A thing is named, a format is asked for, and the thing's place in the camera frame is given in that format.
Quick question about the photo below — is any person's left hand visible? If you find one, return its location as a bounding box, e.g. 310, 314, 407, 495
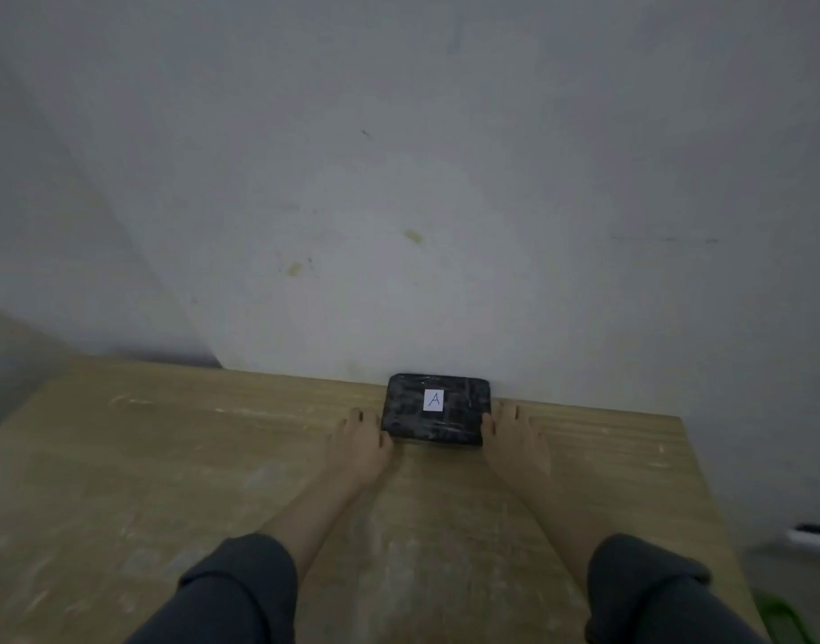
325, 407, 395, 490

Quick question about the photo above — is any person's right hand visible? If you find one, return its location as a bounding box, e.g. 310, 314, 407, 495
481, 399, 552, 491

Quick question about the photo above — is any person's left forearm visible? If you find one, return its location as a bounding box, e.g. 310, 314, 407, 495
259, 462, 384, 585

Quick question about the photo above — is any person's right forearm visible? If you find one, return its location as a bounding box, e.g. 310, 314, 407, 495
510, 470, 617, 592

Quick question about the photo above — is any black wrapped flat package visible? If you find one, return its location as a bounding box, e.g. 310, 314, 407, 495
381, 373, 496, 448

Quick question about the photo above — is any dark grey sleeve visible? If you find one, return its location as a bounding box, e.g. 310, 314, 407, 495
583, 534, 772, 644
124, 533, 300, 644

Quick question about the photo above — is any white plastic object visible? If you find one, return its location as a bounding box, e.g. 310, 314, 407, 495
786, 523, 820, 556

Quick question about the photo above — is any green plastic object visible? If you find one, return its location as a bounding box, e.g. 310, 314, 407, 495
751, 590, 819, 644

